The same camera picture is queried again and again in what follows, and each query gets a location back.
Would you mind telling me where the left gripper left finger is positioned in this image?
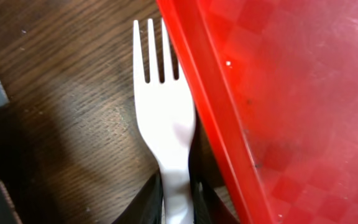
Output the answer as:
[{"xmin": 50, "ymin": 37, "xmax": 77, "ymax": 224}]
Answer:
[{"xmin": 112, "ymin": 170, "xmax": 163, "ymax": 224}]

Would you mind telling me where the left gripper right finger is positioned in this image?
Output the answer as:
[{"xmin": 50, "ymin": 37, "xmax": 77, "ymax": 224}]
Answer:
[{"xmin": 189, "ymin": 118, "xmax": 239, "ymax": 224}]

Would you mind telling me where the white plastic fork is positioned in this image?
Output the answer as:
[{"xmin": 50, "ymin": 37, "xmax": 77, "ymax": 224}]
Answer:
[{"xmin": 133, "ymin": 19, "xmax": 196, "ymax": 223}]

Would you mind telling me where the red plastic tray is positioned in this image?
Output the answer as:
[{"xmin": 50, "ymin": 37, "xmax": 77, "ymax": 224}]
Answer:
[{"xmin": 158, "ymin": 0, "xmax": 358, "ymax": 223}]

